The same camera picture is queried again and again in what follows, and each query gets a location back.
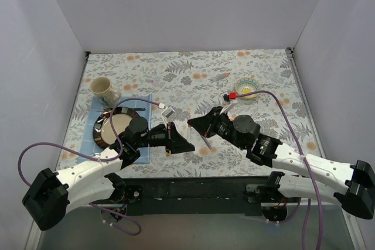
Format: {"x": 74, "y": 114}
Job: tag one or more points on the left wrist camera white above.
{"x": 167, "y": 112}

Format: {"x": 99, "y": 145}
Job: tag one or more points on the blue checked cloth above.
{"x": 98, "y": 133}

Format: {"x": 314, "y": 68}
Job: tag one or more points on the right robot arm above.
{"x": 349, "y": 185}

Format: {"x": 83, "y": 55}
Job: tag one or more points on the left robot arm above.
{"x": 54, "y": 194}

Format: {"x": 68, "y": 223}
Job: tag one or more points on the grey orange marker pen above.
{"x": 220, "y": 76}

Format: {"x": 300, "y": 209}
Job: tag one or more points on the purple marker pen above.
{"x": 208, "y": 144}

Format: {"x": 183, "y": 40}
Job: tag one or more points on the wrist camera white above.
{"x": 167, "y": 112}
{"x": 230, "y": 100}

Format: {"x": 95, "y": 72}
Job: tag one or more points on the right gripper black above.
{"x": 212, "y": 123}

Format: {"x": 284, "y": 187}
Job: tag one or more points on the beige ceramic mug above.
{"x": 102, "y": 89}

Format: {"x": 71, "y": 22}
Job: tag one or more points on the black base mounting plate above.
{"x": 201, "y": 195}

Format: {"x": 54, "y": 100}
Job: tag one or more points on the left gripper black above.
{"x": 169, "y": 137}

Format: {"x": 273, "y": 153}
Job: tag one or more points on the yellow patterned bowl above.
{"x": 246, "y": 85}

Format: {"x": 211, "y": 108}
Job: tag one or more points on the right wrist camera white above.
{"x": 230, "y": 100}

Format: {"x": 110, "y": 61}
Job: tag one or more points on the aluminium frame rail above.
{"x": 350, "y": 220}

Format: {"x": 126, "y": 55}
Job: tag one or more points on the floral tablecloth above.
{"x": 184, "y": 81}

